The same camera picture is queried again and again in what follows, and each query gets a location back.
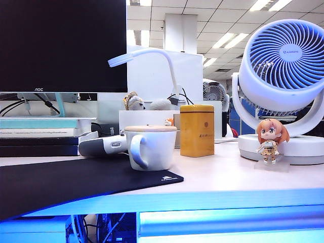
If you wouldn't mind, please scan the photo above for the round wooden mug lid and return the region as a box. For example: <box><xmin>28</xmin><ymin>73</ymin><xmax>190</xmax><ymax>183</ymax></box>
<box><xmin>124</xmin><ymin>125</ymin><xmax>178</xmax><ymax>133</ymax></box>

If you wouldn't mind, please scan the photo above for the white desk organizer box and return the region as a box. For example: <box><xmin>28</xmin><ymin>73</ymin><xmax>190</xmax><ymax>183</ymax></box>
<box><xmin>118</xmin><ymin>109</ymin><xmax>181</xmax><ymax>147</ymax></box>

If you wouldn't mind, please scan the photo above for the white fluffy plush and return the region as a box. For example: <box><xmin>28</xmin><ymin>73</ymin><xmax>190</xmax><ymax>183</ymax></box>
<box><xmin>149</xmin><ymin>98</ymin><xmax>173</xmax><ymax>110</ymax></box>

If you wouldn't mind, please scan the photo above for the white ceramic mug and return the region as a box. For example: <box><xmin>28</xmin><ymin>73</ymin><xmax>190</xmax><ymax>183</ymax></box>
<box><xmin>124</xmin><ymin>130</ymin><xmax>178</xmax><ymax>172</ymax></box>

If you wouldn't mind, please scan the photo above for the beige plush toy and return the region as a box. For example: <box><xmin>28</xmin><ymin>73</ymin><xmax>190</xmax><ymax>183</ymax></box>
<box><xmin>122</xmin><ymin>91</ymin><xmax>147</xmax><ymax>111</ymax></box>

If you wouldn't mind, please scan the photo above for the yellow tin canister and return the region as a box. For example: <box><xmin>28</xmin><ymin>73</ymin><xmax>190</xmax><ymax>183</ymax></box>
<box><xmin>179</xmin><ymin>104</ymin><xmax>216</xmax><ymax>158</ymax></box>

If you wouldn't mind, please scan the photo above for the white partition board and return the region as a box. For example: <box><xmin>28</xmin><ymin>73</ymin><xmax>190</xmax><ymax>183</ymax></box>
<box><xmin>127</xmin><ymin>45</ymin><xmax>204</xmax><ymax>102</ymax></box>

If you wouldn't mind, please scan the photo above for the white background fan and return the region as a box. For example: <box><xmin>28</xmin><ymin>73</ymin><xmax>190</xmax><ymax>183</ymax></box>
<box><xmin>202</xmin><ymin>78</ymin><xmax>231</xmax><ymax>112</ymax></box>

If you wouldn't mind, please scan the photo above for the white grey handheld device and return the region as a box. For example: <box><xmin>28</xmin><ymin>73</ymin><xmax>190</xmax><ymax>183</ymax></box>
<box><xmin>78</xmin><ymin>134</ymin><xmax>128</xmax><ymax>158</ymax></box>

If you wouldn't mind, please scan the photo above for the blue office partition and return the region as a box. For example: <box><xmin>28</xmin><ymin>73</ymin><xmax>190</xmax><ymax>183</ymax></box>
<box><xmin>229</xmin><ymin>100</ymin><xmax>262</xmax><ymax>136</ymax></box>

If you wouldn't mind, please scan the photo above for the white gooseneck desk lamp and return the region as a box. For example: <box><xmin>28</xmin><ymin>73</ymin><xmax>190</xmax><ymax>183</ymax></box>
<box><xmin>107</xmin><ymin>48</ymin><xmax>185</xmax><ymax>102</ymax></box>

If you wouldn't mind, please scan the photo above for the teal monitor stand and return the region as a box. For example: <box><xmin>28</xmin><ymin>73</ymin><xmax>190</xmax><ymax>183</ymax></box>
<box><xmin>17</xmin><ymin>92</ymin><xmax>81</xmax><ymax>118</ymax></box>

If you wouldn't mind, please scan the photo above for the white round desk fan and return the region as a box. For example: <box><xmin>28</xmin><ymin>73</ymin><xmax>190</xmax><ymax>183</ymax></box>
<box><xmin>231</xmin><ymin>19</ymin><xmax>324</xmax><ymax>166</ymax></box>

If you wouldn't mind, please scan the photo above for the orange-haired anime figurine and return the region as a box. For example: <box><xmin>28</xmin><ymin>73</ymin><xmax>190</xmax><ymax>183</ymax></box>
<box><xmin>254</xmin><ymin>118</ymin><xmax>292</xmax><ymax>173</ymax></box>

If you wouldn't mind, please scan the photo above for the dark computer tower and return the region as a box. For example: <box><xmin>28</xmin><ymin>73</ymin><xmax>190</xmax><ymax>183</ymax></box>
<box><xmin>97</xmin><ymin>212</ymin><xmax>138</xmax><ymax>243</ymax></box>

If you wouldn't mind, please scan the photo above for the black Corsair mouse pad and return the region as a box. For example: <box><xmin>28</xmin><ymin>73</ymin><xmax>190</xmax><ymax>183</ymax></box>
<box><xmin>0</xmin><ymin>157</ymin><xmax>185</xmax><ymax>221</ymax></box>

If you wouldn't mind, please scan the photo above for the teal book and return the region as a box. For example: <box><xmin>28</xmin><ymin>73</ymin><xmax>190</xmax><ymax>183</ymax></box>
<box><xmin>0</xmin><ymin>119</ymin><xmax>78</xmax><ymax>129</ymax></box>

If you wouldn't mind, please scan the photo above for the black AOC computer monitor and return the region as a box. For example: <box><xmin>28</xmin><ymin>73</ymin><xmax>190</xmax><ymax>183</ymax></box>
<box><xmin>0</xmin><ymin>0</ymin><xmax>128</xmax><ymax>93</ymax></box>

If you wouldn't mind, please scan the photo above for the white book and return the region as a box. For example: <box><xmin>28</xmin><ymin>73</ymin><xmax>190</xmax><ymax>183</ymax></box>
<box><xmin>0</xmin><ymin>128</ymin><xmax>82</xmax><ymax>138</ymax></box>

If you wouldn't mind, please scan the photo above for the black book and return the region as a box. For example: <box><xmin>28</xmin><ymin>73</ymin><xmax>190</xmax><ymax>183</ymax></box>
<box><xmin>0</xmin><ymin>136</ymin><xmax>79</xmax><ymax>156</ymax></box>

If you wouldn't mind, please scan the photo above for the white under-desk cabinet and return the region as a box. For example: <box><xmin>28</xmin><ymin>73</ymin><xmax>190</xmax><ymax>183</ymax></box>
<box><xmin>0</xmin><ymin>217</ymin><xmax>74</xmax><ymax>243</ymax></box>

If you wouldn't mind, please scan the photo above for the black lamp cable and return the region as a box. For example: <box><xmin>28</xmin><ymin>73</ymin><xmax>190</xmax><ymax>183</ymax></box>
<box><xmin>167</xmin><ymin>87</ymin><xmax>195</xmax><ymax>105</ymax></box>

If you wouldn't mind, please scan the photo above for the black monitor cable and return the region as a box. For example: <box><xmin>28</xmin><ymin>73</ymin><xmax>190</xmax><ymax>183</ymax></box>
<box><xmin>0</xmin><ymin>93</ymin><xmax>61</xmax><ymax>117</ymax></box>

